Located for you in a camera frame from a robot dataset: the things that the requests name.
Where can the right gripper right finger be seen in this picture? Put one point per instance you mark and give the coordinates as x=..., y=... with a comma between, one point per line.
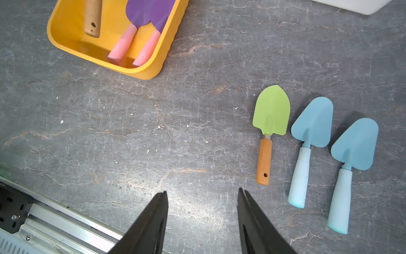
x=257, y=233

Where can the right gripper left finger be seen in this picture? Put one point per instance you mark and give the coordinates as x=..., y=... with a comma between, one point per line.
x=147, y=233

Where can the green shovel wooden handle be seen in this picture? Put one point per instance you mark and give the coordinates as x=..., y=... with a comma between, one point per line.
x=92, y=18
x=271, y=116

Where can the purple shovel pink handle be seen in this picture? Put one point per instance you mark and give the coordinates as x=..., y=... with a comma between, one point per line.
x=139, y=14
x=159, y=14

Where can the blue shovel left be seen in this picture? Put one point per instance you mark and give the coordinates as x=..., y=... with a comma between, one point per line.
x=313, y=127

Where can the yellow plastic storage box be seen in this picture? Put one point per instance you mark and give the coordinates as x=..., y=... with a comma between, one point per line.
x=66, y=31

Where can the white lidded plastic case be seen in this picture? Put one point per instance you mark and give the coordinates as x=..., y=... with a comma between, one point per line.
x=364, y=7

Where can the aluminium front rail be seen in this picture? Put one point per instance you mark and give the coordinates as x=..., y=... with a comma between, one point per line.
x=53, y=228

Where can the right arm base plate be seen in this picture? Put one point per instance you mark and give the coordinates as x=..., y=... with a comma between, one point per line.
x=15, y=207

